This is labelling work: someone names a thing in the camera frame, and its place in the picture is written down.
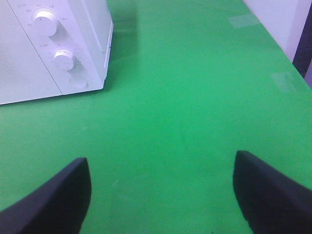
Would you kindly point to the white microwave oven body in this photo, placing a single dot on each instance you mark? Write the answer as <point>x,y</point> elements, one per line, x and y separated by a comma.
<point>85,29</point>

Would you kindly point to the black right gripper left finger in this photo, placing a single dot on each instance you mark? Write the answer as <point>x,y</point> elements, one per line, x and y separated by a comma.
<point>59,206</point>

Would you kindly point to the white microwave knob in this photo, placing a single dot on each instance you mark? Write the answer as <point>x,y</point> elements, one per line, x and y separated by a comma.
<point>64,59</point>
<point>46,23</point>

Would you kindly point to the white microwave door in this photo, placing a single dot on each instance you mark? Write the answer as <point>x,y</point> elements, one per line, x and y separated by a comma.
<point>23,75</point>

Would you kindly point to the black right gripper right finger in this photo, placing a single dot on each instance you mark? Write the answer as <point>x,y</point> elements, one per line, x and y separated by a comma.
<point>271,202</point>

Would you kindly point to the round white door release button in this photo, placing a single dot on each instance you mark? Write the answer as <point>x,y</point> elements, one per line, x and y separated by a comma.
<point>78,82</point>

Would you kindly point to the green table cloth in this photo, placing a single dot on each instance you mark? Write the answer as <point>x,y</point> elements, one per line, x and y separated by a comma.
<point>189,83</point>

